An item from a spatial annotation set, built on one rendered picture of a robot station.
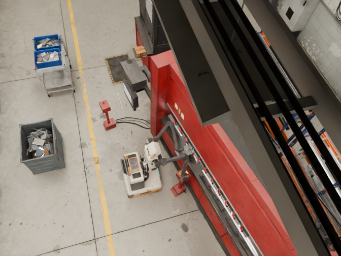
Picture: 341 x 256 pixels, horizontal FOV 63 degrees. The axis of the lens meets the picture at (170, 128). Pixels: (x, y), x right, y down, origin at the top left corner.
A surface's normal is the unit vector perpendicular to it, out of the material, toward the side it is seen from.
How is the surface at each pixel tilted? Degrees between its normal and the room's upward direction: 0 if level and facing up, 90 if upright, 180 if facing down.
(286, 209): 90
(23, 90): 0
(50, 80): 0
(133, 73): 0
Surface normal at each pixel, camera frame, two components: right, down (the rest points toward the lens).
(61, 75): 0.06, -0.51
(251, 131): -0.96, 0.21
